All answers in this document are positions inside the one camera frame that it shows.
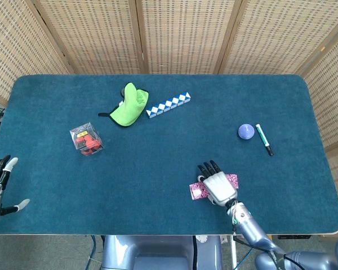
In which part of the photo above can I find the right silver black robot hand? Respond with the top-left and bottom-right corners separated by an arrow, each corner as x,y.
197,160 -> 239,208

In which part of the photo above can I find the pink patterned card stack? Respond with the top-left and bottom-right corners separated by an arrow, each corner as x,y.
226,174 -> 239,190

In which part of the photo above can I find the purple ball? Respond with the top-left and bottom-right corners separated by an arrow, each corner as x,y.
238,123 -> 255,141

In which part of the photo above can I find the blue felt table cover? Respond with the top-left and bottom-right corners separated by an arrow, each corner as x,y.
0,74 -> 338,236

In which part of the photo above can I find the green white marker pen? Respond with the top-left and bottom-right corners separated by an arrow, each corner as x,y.
255,123 -> 274,156

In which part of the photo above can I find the black under-table control box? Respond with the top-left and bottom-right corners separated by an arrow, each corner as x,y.
277,234 -> 311,240

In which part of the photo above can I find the blue-grey robot torso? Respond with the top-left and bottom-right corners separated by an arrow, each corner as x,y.
101,235 -> 223,270

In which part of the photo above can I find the blue white snake puzzle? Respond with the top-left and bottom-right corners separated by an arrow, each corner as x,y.
145,91 -> 192,119

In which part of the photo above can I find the clear box of red caps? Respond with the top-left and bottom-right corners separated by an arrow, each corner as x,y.
69,121 -> 105,156

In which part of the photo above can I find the green fleece eye mask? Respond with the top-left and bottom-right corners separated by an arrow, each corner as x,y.
97,82 -> 150,128

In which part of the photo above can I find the woven rattan folding screen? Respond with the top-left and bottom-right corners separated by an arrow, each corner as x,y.
0,0 -> 338,239

